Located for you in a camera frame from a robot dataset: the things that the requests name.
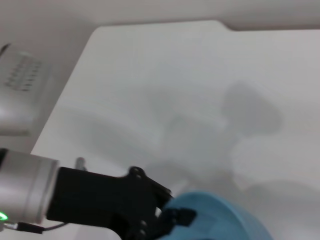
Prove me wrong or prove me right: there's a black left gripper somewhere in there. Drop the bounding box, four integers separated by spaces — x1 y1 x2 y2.
46 166 176 240

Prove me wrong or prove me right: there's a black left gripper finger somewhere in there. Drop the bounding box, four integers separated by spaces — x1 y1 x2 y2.
159 206 197 235

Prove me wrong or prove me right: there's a blue bowl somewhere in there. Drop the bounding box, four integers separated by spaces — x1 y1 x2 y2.
162 191 276 240

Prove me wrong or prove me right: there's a small silver plug fitting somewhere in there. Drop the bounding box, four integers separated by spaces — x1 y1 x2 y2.
75 156 87 172

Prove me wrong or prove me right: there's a black cable with silver connector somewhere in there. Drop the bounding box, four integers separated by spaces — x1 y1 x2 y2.
3 221 67 235

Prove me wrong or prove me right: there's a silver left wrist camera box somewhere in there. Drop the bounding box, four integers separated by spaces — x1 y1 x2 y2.
0 43 50 136

